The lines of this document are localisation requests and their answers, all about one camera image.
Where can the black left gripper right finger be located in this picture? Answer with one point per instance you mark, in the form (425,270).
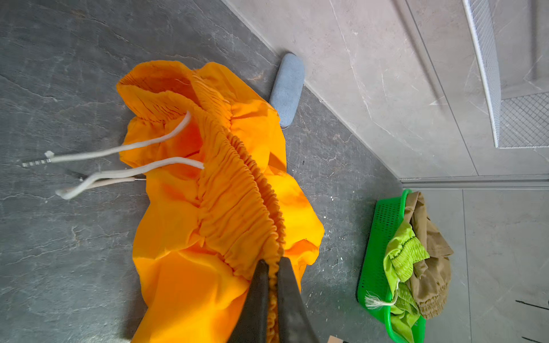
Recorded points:
(293,322)

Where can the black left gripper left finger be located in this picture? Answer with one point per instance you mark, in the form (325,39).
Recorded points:
(252,323)

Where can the orange shorts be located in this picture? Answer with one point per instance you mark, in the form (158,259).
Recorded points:
(221,200)

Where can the lime green shorts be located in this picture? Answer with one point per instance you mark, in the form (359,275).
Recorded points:
(400,254)

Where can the khaki brown shorts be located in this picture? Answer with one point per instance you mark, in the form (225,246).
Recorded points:
(430,282)

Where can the green plastic basket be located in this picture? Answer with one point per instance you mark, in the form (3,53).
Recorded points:
(388,216)

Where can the grey oval case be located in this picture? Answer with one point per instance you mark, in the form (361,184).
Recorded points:
(287,89)

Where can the black wire hook rack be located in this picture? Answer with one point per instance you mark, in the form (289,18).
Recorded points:
(535,306)

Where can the white wire mesh basket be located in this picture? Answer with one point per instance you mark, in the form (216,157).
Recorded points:
(510,40)

